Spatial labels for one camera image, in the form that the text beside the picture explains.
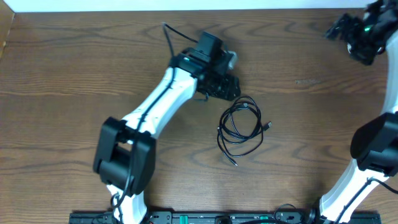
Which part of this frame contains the black USB cable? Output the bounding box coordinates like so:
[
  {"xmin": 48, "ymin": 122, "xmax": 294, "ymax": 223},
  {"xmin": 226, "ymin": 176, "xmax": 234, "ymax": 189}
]
[{"xmin": 216, "ymin": 95, "xmax": 272, "ymax": 167}]

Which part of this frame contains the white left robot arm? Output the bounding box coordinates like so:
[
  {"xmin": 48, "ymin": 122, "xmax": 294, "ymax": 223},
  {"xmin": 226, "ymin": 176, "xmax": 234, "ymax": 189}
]
[{"xmin": 93, "ymin": 50, "xmax": 240, "ymax": 223}]

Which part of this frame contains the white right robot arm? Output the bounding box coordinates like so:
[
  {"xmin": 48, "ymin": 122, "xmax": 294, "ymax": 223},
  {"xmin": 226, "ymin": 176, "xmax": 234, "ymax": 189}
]
[{"xmin": 313, "ymin": 9, "xmax": 397, "ymax": 223}]

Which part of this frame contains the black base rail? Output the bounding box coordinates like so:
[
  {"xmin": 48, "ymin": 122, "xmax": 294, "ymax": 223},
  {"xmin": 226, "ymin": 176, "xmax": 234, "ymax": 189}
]
[{"xmin": 68, "ymin": 210, "xmax": 382, "ymax": 224}]

